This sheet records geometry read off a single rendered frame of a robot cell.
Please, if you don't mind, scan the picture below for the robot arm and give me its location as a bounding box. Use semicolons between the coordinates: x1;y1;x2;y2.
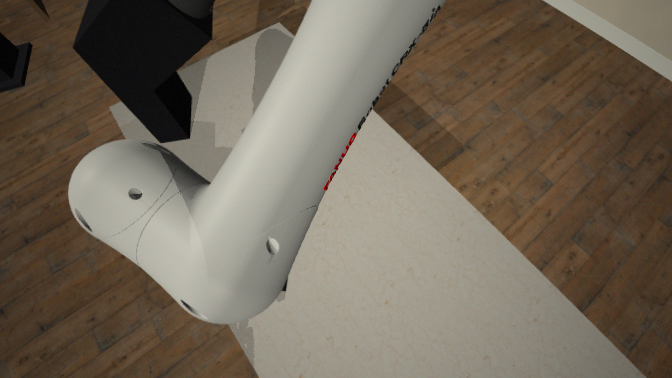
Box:
68;0;446;324

